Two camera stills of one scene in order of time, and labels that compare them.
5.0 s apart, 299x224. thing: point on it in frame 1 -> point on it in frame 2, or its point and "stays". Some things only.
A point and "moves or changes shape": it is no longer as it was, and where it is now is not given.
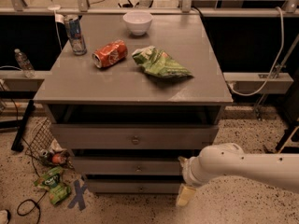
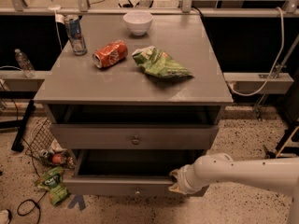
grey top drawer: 134,136 stays
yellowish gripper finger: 183,161 -> 176,173
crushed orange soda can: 109,53 stays
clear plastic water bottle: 24,63 stays
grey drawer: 127,166 moves or changes shape
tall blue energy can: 76,35 stays
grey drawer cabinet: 131,95 stays
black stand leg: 18,143 stays
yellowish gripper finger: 184,195 -> 175,188
